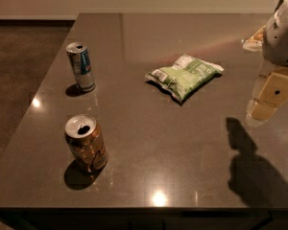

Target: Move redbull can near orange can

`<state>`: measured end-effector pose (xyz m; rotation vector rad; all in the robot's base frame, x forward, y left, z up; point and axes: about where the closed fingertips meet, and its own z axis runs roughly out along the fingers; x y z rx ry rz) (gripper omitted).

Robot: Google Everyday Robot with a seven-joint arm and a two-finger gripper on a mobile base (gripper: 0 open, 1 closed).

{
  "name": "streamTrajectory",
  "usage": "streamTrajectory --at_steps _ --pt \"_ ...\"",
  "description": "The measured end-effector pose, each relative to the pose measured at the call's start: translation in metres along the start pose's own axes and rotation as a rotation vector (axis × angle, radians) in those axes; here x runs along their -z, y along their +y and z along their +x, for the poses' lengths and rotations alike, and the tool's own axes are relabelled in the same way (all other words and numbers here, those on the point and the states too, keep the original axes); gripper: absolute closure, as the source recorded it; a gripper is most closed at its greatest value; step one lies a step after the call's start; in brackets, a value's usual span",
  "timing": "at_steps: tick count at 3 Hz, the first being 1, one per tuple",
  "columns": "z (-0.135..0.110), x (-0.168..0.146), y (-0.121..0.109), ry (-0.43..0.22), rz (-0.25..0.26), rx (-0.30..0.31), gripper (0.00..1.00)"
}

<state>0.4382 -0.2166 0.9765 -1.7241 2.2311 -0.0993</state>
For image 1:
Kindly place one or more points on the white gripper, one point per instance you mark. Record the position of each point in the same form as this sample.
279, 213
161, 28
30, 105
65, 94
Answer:
280, 40

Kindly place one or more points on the silver blue redbull can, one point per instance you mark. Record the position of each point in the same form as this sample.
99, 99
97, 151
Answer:
80, 62

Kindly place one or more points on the orange soda can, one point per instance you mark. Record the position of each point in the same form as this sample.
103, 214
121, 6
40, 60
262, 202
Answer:
85, 140

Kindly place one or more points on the green chip bag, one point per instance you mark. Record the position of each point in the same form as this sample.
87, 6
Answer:
184, 76

